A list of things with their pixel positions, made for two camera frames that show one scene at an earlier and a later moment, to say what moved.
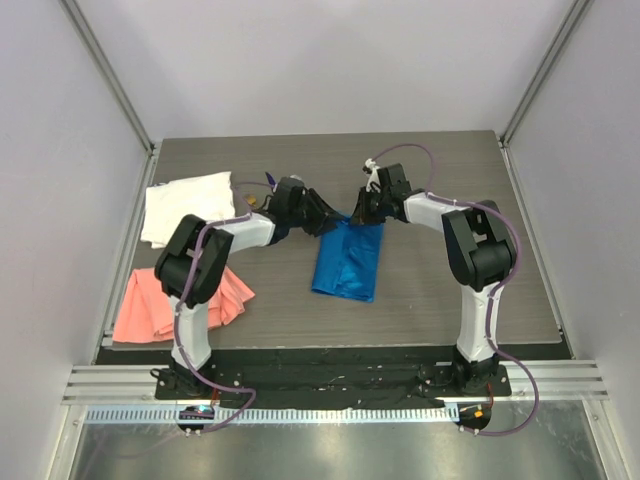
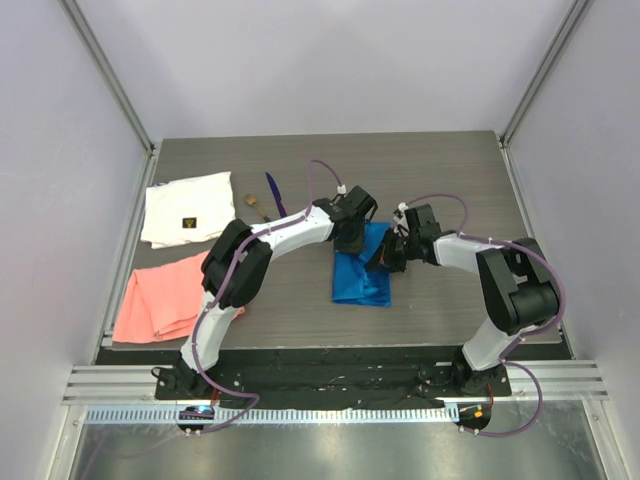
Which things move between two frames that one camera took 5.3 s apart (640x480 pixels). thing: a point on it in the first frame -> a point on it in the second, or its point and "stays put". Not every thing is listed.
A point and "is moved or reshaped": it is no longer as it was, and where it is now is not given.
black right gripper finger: (366, 216) -> (381, 266)
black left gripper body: (307, 212) -> (354, 241)
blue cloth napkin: (349, 261) is moved or reshaped
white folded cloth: (209, 197) stays put
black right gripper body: (379, 200) -> (409, 251)
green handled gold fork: (251, 199) stays put
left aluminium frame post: (105, 65) stays put
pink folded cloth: (147, 313) stays put
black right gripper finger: (362, 209) -> (392, 249)
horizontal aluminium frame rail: (561, 380) stays put
